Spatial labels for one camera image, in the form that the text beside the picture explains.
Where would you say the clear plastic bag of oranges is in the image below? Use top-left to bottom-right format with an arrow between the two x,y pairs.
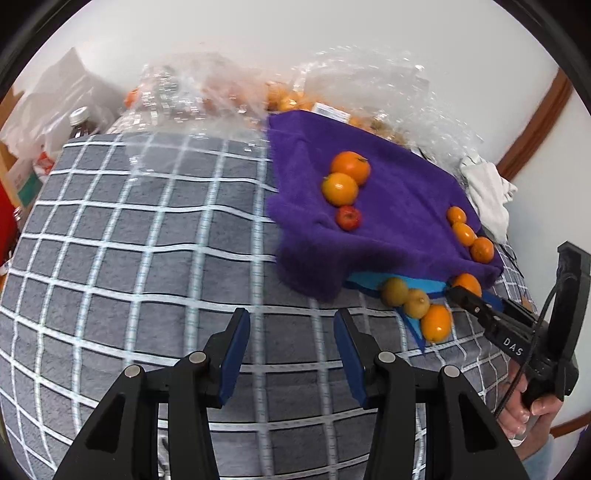
259,78 -> 407,148

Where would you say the purple towel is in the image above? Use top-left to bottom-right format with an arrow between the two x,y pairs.
264,110 -> 504,303

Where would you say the small red fruit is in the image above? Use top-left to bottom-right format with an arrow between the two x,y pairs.
335,206 -> 362,231

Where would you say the person's right hand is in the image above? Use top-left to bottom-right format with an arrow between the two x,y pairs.
501,364 -> 561,446

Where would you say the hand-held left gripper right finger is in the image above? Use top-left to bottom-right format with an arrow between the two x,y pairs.
333,308 -> 532,480

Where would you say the small green fruit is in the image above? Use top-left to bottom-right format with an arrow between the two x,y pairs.
381,277 -> 410,306
403,288 -> 431,319

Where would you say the brown baseboard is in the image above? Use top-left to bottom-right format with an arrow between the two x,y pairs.
551,406 -> 591,438

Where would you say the printed carton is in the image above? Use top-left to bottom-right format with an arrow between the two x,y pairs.
8,154 -> 52,206

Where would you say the cardboard box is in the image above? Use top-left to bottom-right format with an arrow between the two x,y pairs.
0,88 -> 24,195

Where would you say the blue mat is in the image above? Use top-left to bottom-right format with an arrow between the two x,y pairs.
344,271 -> 505,354

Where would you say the red gift bag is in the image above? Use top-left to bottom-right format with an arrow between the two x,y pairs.
0,178 -> 23,278

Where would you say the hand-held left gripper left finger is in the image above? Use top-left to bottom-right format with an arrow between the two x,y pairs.
53,307 -> 252,480

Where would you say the white plastic bag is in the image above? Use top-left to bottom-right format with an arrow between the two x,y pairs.
0,46 -> 137,155

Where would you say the large orange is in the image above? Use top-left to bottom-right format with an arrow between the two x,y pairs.
331,151 -> 371,186
322,172 -> 359,206

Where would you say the white cloth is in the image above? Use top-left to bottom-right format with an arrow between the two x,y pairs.
461,156 -> 519,244

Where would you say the crumpled clear plastic bag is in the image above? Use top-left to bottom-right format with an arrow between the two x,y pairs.
295,44 -> 483,158

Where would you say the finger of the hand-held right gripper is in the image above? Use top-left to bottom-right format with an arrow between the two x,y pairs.
445,285 -> 503,332
481,294 -> 539,327

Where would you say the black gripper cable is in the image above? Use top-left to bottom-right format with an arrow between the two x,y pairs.
494,273 -> 580,418

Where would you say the person's right forearm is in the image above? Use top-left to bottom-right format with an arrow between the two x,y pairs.
519,431 -> 557,480

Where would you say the bottle with dark cap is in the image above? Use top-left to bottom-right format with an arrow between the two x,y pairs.
68,106 -> 101,140

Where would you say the grey checkered blanket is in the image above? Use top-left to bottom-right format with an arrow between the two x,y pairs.
0,115 -> 539,480

